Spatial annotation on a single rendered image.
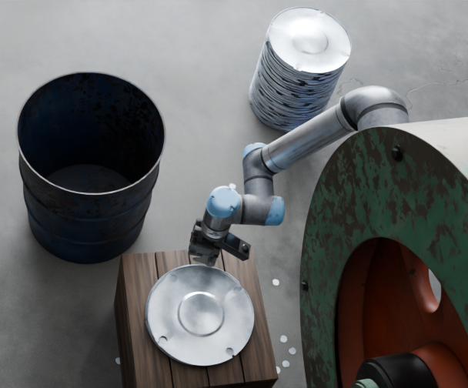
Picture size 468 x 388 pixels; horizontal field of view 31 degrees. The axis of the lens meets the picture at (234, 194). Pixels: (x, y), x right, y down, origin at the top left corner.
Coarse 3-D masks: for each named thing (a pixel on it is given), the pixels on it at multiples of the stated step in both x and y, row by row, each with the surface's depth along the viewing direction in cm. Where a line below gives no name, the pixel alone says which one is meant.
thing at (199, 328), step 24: (168, 288) 230; (192, 288) 232; (216, 288) 233; (168, 312) 227; (192, 312) 228; (216, 312) 229; (240, 312) 231; (168, 336) 223; (192, 336) 225; (216, 336) 226; (240, 336) 227; (192, 360) 221; (216, 360) 223
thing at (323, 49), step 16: (288, 16) 292; (304, 16) 293; (272, 32) 287; (288, 32) 288; (304, 32) 288; (320, 32) 290; (336, 32) 292; (272, 48) 283; (288, 48) 284; (304, 48) 285; (320, 48) 286; (336, 48) 288; (288, 64) 280; (304, 64) 282; (320, 64) 283; (336, 64) 285
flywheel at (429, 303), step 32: (352, 256) 144; (384, 256) 139; (416, 256) 130; (352, 288) 148; (384, 288) 141; (416, 288) 131; (352, 320) 151; (384, 320) 142; (416, 320) 131; (448, 320) 121; (352, 352) 152; (384, 352) 143; (416, 352) 124; (448, 352) 121; (352, 384) 152; (384, 384) 118; (416, 384) 117; (448, 384) 117
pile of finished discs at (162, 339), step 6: (162, 276) 232; (174, 276) 233; (174, 282) 233; (234, 288) 235; (240, 288) 235; (150, 294) 229; (150, 330) 224; (162, 336) 224; (156, 342) 222; (162, 342) 223; (228, 348) 226; (168, 354) 222; (228, 354) 225
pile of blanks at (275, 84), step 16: (272, 64) 288; (256, 80) 304; (272, 80) 291; (288, 80) 286; (304, 80) 284; (320, 80) 287; (336, 80) 293; (256, 96) 306; (272, 96) 297; (288, 96) 294; (304, 96) 292; (320, 96) 294; (256, 112) 310; (272, 112) 304; (288, 112) 300; (304, 112) 300; (320, 112) 309; (272, 128) 310; (288, 128) 309
